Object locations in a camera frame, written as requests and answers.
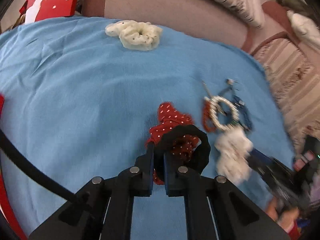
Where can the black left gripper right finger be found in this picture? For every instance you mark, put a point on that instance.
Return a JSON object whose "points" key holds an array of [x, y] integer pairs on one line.
{"points": [[176, 176]]}

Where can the red white-dotted scrunchie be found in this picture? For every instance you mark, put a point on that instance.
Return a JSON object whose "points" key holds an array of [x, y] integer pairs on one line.
{"points": [[167, 138]]}

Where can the red rimmed white tray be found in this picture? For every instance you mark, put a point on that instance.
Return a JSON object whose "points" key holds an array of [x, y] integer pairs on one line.
{"points": [[10, 221]]}

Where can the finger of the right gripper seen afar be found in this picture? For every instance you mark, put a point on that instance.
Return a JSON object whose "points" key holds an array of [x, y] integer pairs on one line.
{"points": [[291, 188]]}

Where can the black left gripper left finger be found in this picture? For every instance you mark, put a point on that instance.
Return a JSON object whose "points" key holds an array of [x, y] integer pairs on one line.
{"points": [[143, 179]]}

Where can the cream dotted scrunchie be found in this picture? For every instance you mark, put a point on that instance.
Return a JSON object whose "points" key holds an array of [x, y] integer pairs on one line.
{"points": [[133, 35]]}

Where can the blue cloth bedspread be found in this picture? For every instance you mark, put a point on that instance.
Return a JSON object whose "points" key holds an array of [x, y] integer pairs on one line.
{"points": [[77, 104]]}

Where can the person's right hand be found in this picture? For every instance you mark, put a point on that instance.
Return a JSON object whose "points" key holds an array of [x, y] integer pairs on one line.
{"points": [[286, 220]]}

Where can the mauve sofa cushion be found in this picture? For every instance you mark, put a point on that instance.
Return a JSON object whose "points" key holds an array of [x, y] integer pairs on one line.
{"points": [[200, 18]]}

